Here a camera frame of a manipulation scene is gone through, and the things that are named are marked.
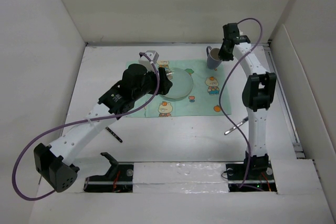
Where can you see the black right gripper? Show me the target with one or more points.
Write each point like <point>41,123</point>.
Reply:
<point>222,54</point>

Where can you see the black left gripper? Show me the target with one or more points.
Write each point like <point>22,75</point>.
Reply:
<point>164,84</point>

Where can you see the green floral plate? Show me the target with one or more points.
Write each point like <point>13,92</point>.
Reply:
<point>182,83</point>

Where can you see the purple ceramic mug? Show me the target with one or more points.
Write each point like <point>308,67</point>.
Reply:
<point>213,60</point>

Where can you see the green cartoon print cloth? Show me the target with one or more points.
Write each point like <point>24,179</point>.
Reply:
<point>206,98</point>

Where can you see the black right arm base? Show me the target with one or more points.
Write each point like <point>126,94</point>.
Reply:
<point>257,176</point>

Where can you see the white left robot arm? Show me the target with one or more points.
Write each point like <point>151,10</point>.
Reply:
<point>56,161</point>

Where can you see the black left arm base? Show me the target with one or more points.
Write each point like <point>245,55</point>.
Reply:
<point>117,179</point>

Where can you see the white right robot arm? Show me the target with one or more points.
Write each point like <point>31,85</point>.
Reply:
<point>257,97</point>

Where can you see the steel table knife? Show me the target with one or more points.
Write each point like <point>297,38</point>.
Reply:
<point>236,126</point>

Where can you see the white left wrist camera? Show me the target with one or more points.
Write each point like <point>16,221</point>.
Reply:
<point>148,58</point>

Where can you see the steel fork black handle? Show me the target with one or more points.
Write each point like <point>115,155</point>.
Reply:
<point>113,134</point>

